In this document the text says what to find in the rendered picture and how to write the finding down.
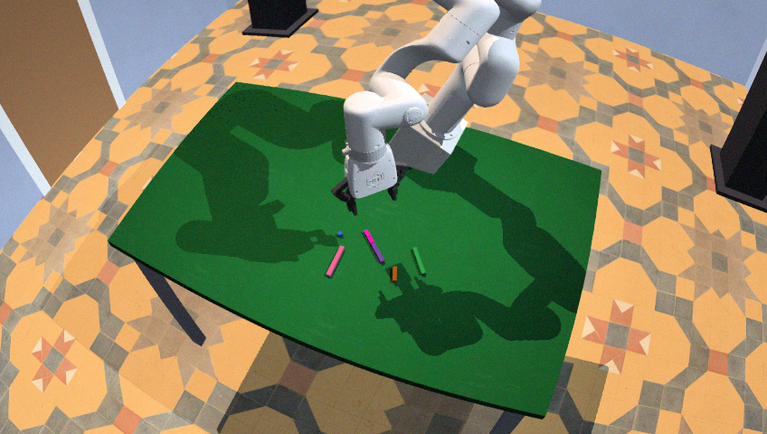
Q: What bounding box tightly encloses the green rod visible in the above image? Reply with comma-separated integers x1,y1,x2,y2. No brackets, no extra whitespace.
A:
412,247,426,276

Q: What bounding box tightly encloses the purple rod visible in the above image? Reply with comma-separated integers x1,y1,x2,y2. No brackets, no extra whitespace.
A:
371,243,384,264

